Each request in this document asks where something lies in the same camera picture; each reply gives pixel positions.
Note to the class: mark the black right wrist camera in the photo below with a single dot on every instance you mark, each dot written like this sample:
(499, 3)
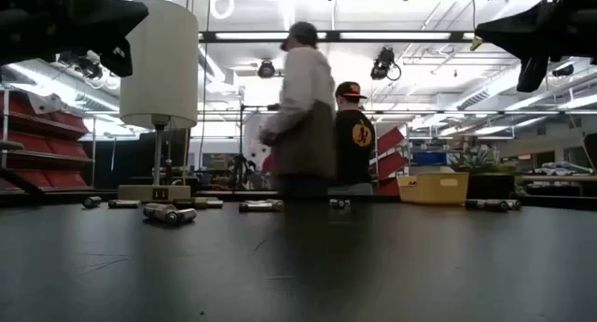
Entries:
(531, 74)

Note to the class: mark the white shade wooden base lamp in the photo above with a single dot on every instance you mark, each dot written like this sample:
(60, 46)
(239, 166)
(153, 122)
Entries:
(158, 65)

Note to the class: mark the yellow plastic bin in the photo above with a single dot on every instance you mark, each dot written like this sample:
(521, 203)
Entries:
(434, 191)

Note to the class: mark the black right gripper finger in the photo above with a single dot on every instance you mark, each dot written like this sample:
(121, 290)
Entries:
(517, 42)
(513, 21)

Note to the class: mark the wooden workbench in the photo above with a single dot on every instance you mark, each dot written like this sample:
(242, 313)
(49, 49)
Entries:
(559, 178)

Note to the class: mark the red bin shelf rack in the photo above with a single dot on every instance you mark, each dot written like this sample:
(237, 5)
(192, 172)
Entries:
(392, 163)
(46, 149)

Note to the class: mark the black ceiling spotlight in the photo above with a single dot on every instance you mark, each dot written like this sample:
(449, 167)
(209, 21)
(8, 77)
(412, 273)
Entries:
(266, 69)
(86, 67)
(383, 63)
(563, 70)

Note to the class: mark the black tripod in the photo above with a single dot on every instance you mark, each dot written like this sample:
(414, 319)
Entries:
(240, 168)

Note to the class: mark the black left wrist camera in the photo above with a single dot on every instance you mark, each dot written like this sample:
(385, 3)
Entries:
(117, 56)

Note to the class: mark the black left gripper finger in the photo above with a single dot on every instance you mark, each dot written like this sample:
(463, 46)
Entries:
(114, 7)
(114, 29)

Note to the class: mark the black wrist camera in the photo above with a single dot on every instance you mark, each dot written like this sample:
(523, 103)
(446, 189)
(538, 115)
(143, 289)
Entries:
(117, 56)
(531, 74)

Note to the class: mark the blue storage bins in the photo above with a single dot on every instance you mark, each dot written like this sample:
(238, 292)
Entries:
(429, 158)

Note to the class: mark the person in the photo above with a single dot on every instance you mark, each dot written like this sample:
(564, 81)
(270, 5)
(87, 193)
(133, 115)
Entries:
(303, 102)
(354, 140)

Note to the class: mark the potted succulent plant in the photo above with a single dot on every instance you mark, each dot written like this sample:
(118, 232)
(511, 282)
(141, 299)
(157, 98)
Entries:
(490, 186)

